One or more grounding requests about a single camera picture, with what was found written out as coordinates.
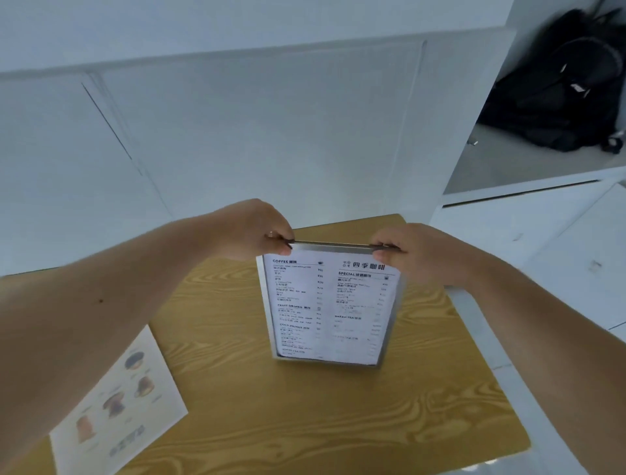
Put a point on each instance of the person's left hand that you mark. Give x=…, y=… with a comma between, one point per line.
x=247, y=227

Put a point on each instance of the black backpack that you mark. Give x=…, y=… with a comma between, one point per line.
x=557, y=83

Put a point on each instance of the clear acrylic menu stand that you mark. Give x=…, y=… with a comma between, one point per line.
x=332, y=306

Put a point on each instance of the picture menu card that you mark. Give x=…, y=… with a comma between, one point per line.
x=115, y=406

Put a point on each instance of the white partition panel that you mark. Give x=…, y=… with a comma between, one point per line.
x=234, y=142

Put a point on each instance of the person's right hand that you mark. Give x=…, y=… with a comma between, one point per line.
x=418, y=252

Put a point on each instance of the person's right fingers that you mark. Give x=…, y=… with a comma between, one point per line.
x=386, y=248

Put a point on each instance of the person's right forearm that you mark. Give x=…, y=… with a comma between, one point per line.
x=543, y=342

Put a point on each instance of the person's left forearm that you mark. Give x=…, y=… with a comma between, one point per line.
x=93, y=313

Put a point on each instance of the white printed menu sheet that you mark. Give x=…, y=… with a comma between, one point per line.
x=328, y=308

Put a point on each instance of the person's left fingers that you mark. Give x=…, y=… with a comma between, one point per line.
x=279, y=236

